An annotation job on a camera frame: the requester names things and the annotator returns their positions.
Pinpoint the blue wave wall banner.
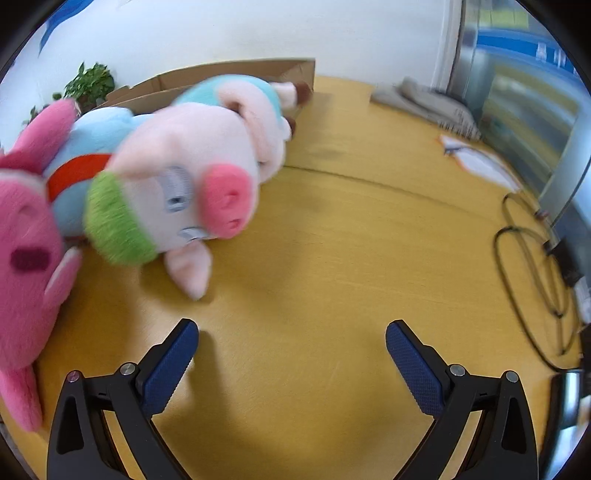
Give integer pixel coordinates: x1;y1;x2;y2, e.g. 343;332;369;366
39;0;88;47

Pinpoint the grey cloth bag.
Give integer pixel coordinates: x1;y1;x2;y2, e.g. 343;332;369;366
372;76;483;139

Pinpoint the black cable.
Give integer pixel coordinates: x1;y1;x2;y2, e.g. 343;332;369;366
494;191;583;370

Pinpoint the cardboard box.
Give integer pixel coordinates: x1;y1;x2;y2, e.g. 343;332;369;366
95;58;317;121

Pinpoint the pink plush toy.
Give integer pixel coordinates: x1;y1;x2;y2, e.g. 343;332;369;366
0;99;84;432

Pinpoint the pig plush toy green hair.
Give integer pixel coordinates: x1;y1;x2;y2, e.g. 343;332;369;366
84;75;315;301

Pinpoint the glass door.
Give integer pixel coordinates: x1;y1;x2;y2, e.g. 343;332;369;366
455;0;591;222

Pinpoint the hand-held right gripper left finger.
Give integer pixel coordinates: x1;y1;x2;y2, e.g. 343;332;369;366
47;318;200;480

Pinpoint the light blue plush toy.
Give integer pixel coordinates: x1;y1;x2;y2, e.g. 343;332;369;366
44;107;148;238

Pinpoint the orange-edged white card holder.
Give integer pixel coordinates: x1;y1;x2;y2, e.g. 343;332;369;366
438;134;525;190

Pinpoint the green potted plant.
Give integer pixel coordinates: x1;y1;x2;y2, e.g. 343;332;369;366
25;62;116;121

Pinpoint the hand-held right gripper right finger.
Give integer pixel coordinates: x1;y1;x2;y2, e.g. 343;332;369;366
386;319;540;480

